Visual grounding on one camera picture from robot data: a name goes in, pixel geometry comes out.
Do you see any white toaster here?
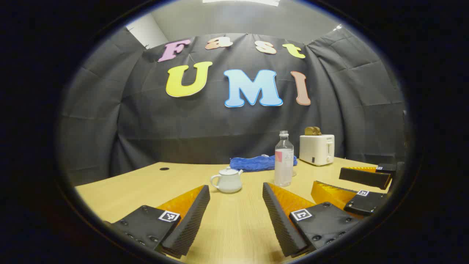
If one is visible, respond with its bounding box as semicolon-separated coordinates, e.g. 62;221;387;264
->
299;134;335;166

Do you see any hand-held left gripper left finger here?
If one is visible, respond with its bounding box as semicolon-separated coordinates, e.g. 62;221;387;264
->
104;184;211;259

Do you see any white ceramic teacup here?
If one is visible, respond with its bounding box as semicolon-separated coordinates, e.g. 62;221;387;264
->
210;166;243;194

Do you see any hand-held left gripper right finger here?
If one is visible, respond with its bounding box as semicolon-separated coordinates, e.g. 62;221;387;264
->
262;182;363;258

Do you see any blue towel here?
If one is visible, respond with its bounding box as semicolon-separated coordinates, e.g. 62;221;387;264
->
230;154;298;172

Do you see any black backdrop cloth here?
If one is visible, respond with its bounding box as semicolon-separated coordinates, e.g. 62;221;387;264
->
59;27;407;186

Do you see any clear plastic water bottle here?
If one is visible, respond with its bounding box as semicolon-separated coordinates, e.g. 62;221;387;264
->
274;130;295;187

